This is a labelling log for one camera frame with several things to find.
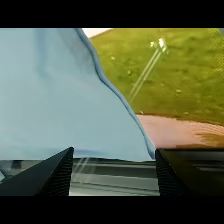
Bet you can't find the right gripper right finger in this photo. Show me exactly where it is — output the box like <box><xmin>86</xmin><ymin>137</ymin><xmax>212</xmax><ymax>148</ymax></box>
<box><xmin>154</xmin><ymin>148</ymin><xmax>224</xmax><ymax>197</ymax></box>

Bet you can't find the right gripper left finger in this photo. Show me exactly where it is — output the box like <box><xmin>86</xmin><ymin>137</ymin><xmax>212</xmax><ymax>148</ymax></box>
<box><xmin>0</xmin><ymin>146</ymin><xmax>75</xmax><ymax>197</ymax></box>

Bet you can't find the light blue T-shirt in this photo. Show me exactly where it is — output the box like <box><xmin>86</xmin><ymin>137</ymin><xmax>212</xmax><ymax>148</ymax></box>
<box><xmin>0</xmin><ymin>28</ymin><xmax>157</xmax><ymax>163</ymax></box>

